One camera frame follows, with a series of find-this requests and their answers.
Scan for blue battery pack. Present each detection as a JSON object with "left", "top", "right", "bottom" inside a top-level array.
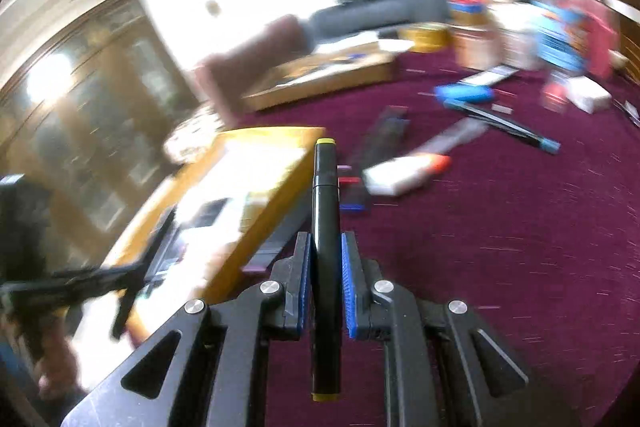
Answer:
[{"left": 434, "top": 83, "right": 495, "bottom": 103}]

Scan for blue label plastic jar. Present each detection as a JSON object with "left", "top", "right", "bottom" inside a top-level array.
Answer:
[{"left": 532, "top": 0, "right": 591, "bottom": 75}]

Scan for black marker pink cap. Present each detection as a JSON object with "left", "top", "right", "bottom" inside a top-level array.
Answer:
[{"left": 242, "top": 165, "right": 359, "bottom": 275}]

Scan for wooden glass cabinet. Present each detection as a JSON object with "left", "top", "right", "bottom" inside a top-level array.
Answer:
[{"left": 1, "top": 0, "right": 198, "bottom": 270}]

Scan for white plastic tub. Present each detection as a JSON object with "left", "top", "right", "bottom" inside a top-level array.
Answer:
[{"left": 490, "top": 3, "right": 540, "bottom": 70}]

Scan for black leather sofa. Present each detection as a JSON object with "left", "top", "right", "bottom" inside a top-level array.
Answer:
[{"left": 306, "top": 0, "right": 449, "bottom": 43}]

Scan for maroon armchair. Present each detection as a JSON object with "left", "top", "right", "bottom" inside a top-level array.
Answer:
[{"left": 192, "top": 15, "right": 314, "bottom": 127}]

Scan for black marker yellow caps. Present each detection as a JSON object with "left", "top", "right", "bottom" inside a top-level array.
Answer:
[{"left": 310, "top": 138, "right": 343, "bottom": 403}]

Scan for brown cardboard tray with pens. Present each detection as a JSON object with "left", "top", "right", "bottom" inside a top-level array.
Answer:
[{"left": 244, "top": 42, "right": 397, "bottom": 112}]

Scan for yellow open box white lining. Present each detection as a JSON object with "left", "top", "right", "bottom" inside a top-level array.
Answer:
[{"left": 103, "top": 126, "right": 326, "bottom": 339}]

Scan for white glue bottle orange cap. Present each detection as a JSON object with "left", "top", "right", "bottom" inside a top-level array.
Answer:
[{"left": 361, "top": 153, "right": 451, "bottom": 197}]

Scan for small clear box red content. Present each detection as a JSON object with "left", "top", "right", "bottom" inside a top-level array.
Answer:
[{"left": 540, "top": 70, "right": 568, "bottom": 113}]

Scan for white charger adapter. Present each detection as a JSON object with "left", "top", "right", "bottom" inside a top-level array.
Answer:
[{"left": 565, "top": 76, "right": 612, "bottom": 114}]

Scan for black marker blue cap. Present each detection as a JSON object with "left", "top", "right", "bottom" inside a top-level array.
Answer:
[{"left": 338, "top": 115, "right": 409, "bottom": 213}]

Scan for clear white gel pen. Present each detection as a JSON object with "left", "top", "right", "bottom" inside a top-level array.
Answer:
[{"left": 414, "top": 118, "right": 488, "bottom": 155}]

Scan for yellow tape roll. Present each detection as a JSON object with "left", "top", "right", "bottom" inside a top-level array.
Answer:
[{"left": 398, "top": 22, "right": 450, "bottom": 53}]

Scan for black marker teal caps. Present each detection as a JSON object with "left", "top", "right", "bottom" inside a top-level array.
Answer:
[{"left": 442, "top": 98, "right": 561, "bottom": 155}]

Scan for white knife blade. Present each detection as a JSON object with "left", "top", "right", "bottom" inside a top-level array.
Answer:
[{"left": 459, "top": 65, "right": 518, "bottom": 87}]

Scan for stack of coloured tape rolls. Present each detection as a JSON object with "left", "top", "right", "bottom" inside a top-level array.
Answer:
[{"left": 447, "top": 0, "right": 487, "bottom": 26}]

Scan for black marker red cap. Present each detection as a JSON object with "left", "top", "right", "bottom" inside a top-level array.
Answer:
[{"left": 338, "top": 105, "right": 409, "bottom": 186}]

